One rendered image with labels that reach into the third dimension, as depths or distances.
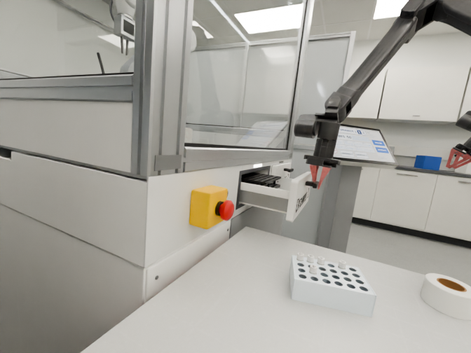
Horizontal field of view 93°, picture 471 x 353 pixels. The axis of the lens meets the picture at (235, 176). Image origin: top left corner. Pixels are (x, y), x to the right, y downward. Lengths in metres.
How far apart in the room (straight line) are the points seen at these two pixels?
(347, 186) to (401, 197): 2.06
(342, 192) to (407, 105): 2.58
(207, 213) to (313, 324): 0.24
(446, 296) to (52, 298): 0.76
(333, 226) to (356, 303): 1.29
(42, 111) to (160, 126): 0.28
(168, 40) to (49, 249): 0.48
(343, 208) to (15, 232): 1.61
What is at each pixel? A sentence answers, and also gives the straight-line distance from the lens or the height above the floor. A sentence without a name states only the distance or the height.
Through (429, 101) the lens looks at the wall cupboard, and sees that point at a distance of 4.12.
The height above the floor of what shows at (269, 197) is 0.87.
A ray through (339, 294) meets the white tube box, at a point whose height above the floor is 0.79.
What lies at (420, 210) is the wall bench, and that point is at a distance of 3.78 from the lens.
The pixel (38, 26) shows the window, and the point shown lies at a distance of 0.65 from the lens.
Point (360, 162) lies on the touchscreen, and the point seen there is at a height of 0.96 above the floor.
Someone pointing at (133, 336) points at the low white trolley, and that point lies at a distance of 0.36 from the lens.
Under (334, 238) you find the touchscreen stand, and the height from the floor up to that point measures 0.41.
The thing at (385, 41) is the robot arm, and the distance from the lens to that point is 0.91.
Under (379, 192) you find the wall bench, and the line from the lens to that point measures 3.66.
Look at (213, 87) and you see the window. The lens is 0.51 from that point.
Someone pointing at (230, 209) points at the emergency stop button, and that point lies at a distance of 0.43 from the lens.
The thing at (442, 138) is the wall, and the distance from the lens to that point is 4.49.
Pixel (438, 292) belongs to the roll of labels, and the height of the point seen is 0.79.
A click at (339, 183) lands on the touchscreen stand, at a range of 1.65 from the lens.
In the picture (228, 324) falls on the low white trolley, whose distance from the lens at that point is 0.37.
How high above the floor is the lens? 1.01
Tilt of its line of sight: 9 degrees down
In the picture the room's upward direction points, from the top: 6 degrees clockwise
